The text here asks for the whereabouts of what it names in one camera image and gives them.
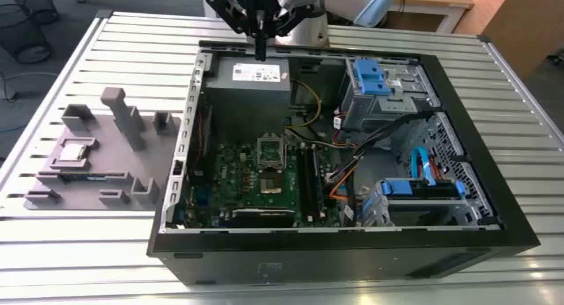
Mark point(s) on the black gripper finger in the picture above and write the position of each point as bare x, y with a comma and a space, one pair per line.
225, 14
294, 21

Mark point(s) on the silver square CPU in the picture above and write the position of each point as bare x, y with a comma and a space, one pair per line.
72, 152

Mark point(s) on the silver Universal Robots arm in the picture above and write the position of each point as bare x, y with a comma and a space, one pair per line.
308, 31

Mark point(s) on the red inspection sticker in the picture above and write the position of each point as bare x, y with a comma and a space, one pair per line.
284, 76

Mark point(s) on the blue plastic drive latch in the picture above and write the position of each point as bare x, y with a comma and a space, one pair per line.
372, 77

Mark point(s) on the grey power supply unit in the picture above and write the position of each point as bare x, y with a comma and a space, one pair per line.
246, 107

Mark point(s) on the grey drive cage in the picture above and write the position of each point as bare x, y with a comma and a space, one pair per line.
362, 113

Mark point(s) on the black mesh waste bin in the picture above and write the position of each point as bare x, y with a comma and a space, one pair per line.
21, 31

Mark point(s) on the wooden cabinet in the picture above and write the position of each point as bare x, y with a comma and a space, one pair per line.
520, 27

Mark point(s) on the grey parts rack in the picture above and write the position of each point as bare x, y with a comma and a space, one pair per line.
109, 159

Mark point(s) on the green motherboard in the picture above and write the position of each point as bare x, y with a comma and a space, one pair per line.
229, 192

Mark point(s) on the blue VGA port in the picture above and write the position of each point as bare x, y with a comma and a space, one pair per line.
202, 197

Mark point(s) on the hard disk in blue carrier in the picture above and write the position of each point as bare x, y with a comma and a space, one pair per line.
398, 188

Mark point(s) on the blue RAM stick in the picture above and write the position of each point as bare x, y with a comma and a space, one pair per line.
82, 177

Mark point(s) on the low-profile graphics card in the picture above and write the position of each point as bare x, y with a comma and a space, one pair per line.
264, 219

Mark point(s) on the black PC case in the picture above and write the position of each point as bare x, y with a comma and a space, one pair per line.
308, 262

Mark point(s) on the wooden desk white frame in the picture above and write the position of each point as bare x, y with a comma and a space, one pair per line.
440, 3

